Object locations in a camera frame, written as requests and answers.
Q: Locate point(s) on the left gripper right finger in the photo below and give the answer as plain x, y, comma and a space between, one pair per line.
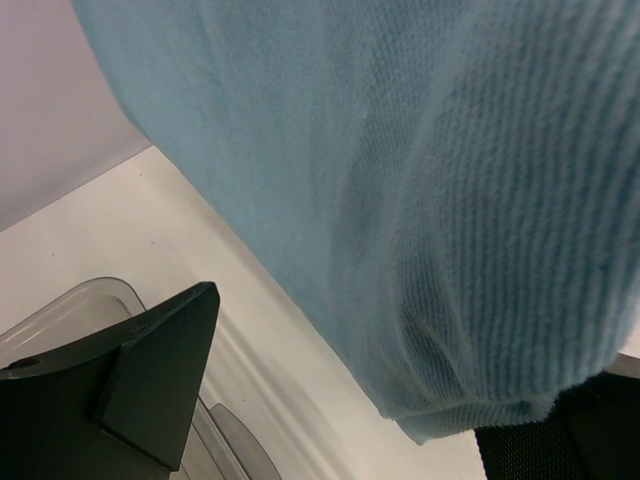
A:
591, 433

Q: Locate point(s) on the light blue trousers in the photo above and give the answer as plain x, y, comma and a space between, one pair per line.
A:
448, 190

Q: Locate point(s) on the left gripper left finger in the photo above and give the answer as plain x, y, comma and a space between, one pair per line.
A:
117, 404

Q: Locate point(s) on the clear plastic bin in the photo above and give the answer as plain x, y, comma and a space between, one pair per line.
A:
218, 446

